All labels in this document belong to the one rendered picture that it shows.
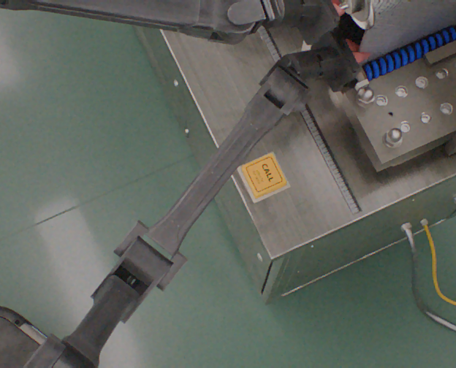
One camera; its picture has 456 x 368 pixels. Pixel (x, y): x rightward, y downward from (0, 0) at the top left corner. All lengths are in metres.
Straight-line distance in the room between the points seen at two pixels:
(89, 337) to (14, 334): 1.22
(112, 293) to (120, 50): 1.56
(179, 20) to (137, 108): 1.47
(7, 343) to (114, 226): 0.50
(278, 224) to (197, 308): 0.92
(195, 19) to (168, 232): 0.36
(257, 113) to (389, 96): 0.34
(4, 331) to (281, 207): 0.98
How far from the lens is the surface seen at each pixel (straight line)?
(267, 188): 1.84
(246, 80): 1.93
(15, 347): 2.53
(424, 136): 1.80
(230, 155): 1.56
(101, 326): 1.37
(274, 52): 1.96
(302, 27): 1.53
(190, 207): 1.54
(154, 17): 1.42
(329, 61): 1.68
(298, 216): 1.85
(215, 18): 1.42
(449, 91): 1.84
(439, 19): 1.82
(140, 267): 1.54
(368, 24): 1.63
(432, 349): 2.78
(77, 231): 2.79
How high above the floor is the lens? 2.70
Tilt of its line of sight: 75 degrees down
